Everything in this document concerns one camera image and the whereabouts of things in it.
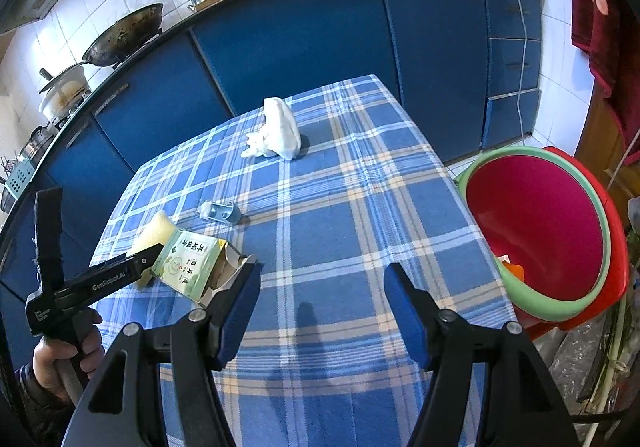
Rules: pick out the white pot with lid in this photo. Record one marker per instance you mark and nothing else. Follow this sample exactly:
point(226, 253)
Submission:
point(65, 92)

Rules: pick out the person's left hand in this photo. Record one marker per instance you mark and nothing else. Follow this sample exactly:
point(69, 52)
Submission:
point(47, 372)

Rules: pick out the red floral blanket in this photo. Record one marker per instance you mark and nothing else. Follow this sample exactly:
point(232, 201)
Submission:
point(595, 2)

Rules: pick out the white tissue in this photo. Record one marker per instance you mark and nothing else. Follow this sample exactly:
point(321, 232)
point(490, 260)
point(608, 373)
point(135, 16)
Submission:
point(254, 146)

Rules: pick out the yellow mesh sponge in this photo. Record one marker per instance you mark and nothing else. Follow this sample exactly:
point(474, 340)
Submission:
point(155, 232)

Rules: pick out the red plastic tub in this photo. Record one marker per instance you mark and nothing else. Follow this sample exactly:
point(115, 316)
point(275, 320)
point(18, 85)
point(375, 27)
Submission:
point(619, 267)

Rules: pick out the green paper box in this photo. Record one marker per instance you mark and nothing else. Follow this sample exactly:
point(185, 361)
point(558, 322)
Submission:
point(190, 267)

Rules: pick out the teal utensil basket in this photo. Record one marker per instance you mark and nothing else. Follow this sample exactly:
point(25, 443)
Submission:
point(21, 182)

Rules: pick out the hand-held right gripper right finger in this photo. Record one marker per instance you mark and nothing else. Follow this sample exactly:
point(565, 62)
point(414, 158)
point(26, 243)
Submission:
point(406, 322)

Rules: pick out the black wok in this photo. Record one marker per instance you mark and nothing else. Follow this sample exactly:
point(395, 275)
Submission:
point(125, 37)

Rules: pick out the blue kitchen cabinet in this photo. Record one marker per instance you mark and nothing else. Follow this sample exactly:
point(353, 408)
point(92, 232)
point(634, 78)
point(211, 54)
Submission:
point(300, 37)

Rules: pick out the white plastic packet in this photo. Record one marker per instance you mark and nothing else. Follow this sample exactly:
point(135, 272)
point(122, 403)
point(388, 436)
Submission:
point(282, 127)

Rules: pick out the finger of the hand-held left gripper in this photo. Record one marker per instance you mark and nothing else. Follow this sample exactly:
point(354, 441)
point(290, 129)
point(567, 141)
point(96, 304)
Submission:
point(142, 261)

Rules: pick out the person's left forearm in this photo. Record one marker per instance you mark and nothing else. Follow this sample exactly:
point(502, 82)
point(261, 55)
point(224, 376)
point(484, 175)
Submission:
point(25, 407)

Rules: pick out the blue plaid tablecloth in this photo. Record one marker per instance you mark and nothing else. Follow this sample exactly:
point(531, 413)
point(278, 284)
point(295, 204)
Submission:
point(350, 227)

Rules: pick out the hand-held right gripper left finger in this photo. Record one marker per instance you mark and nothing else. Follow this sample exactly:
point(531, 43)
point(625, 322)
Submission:
point(239, 322)

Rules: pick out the red basin with green rim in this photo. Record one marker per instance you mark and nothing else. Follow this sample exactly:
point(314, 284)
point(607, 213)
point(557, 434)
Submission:
point(530, 222)

